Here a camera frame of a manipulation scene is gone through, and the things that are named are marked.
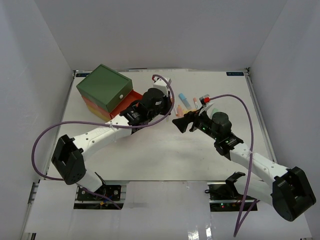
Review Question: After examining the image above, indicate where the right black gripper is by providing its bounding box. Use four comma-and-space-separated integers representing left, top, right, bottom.
172, 107, 220, 141

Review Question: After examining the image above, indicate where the salmon cap marker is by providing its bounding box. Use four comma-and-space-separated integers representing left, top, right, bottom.
193, 97, 200, 110

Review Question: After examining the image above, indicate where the orange red drawer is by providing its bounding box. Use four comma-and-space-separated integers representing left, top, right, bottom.
109, 90, 143, 119

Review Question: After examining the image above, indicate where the green highlighter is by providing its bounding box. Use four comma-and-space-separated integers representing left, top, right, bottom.
211, 108, 219, 114

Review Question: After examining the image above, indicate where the green drawer storage box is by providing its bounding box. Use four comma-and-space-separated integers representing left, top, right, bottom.
75, 64, 133, 113

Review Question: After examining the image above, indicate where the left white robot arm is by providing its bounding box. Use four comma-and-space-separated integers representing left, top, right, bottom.
51, 87, 173, 200

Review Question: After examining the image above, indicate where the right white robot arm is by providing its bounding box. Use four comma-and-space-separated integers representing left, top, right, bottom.
172, 110, 316, 222

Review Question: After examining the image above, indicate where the blue highlighter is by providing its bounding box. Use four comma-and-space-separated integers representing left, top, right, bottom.
178, 93, 192, 110

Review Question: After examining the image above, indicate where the blue corner label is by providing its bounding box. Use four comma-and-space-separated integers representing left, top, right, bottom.
226, 71, 244, 77

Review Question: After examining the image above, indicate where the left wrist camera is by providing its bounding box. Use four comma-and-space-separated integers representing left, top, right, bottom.
152, 76, 169, 96

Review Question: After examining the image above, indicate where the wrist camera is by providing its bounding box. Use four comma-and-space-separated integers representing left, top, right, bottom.
199, 94, 214, 114
152, 76, 169, 96

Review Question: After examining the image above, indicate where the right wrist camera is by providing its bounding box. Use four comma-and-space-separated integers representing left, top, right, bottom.
199, 94, 214, 114

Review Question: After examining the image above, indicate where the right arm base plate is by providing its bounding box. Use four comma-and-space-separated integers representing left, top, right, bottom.
204, 182, 243, 213

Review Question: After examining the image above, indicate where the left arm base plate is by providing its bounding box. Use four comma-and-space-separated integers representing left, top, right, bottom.
76, 185, 122, 201

